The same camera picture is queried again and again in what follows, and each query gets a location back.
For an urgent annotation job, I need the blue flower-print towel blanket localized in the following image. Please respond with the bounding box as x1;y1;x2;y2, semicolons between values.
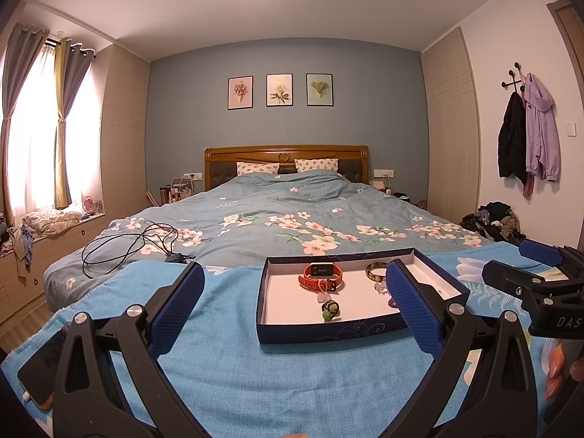
0;241;584;438

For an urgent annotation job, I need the pink framed flower picture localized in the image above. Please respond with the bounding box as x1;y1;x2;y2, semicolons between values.
227;75;254;111

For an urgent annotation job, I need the beige wardrobe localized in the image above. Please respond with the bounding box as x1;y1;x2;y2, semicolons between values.
98;43;153;220
420;26;480;226

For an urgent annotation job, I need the wooden bed headboard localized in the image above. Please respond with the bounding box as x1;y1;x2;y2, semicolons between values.
204;145;369;192

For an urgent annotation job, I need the cream bundled blanket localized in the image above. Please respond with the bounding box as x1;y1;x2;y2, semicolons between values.
22;210;83;238

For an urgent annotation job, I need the black wall coat rack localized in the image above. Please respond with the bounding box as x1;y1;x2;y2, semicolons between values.
501;61;526;94

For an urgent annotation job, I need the black cable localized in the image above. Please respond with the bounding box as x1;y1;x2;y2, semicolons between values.
82;223;197;279

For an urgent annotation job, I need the spotted pillow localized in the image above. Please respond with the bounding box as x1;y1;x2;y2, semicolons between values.
294;158;339;173
236;162;280;176

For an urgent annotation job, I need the grey and yellow curtain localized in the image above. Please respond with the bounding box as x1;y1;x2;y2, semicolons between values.
54;38;96;211

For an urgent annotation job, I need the pile of dark clothes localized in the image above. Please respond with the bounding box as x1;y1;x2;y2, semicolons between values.
460;201;525;245

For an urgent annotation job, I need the dark blue shallow box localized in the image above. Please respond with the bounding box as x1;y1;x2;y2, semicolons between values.
255;247;472;344

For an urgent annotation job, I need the black curtain rod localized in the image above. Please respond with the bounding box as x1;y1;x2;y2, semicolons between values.
46;39;96;58

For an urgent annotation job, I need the purple jacket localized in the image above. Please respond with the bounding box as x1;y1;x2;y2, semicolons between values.
522;72;561;183

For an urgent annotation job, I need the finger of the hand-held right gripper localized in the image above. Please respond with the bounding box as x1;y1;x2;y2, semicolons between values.
519;240;584;279
482;260;555;315

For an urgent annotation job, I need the orange smart watch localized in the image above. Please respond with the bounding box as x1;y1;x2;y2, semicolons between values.
299;262;343;292

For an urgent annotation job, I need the mottled green bangle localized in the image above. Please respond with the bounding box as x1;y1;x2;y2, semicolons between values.
365;261;393;284

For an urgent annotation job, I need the beige window seat cabinet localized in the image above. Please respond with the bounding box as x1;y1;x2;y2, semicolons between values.
0;212;112;329

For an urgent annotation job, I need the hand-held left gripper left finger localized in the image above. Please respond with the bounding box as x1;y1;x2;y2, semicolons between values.
52;261;206;438

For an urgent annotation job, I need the black jacket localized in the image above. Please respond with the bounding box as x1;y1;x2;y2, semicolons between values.
497;91;527;185

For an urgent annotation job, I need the wooden bed floral duvet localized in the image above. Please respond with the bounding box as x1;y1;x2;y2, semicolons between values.
43;170;496;293

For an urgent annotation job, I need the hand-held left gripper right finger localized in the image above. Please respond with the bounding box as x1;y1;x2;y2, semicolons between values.
385;259;539;438

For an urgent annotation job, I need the white framed flower picture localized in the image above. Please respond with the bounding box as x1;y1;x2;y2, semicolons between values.
266;73;294;107

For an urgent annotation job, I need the green framed flower picture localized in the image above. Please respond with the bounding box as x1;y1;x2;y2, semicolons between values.
306;73;335;107

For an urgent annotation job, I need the wooden door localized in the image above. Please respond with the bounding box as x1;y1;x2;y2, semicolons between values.
547;2;584;58

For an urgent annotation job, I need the black smartphone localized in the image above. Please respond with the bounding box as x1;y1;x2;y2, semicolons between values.
17;324;69;409

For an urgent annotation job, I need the pile of colourful clothes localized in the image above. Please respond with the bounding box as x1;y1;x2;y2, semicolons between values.
0;212;35;279

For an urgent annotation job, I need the person's right hand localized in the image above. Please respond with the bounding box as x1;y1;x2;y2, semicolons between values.
544;341;584;403

